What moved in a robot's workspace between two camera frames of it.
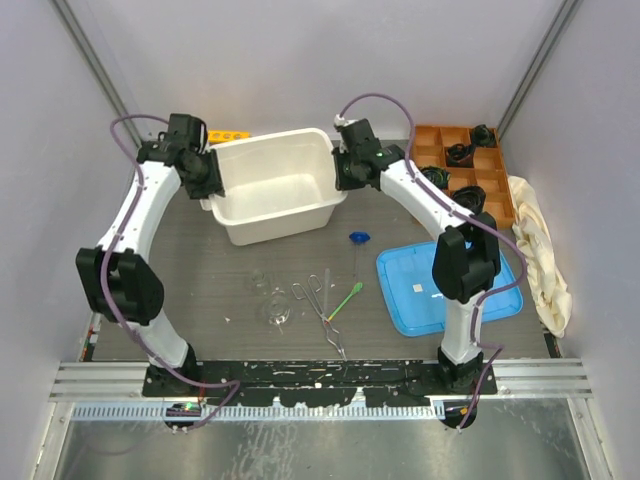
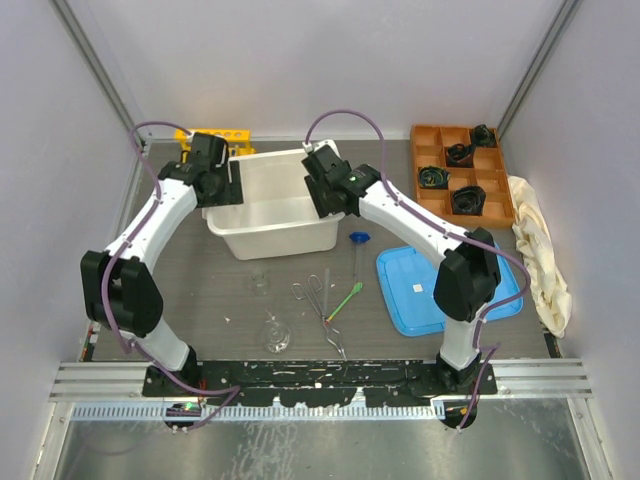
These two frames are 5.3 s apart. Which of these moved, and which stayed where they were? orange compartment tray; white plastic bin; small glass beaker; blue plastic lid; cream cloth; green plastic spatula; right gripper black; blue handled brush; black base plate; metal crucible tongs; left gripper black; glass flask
Moved: right gripper black; glass flask; white plastic bin; left gripper black
Stayed: green plastic spatula; blue handled brush; blue plastic lid; small glass beaker; metal crucible tongs; orange compartment tray; black base plate; cream cloth
